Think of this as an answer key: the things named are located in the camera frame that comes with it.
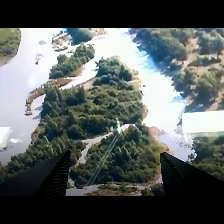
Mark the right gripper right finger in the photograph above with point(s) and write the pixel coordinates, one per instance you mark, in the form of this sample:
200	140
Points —
188	180

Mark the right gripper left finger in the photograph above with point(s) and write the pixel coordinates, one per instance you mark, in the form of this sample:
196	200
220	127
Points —
41	180

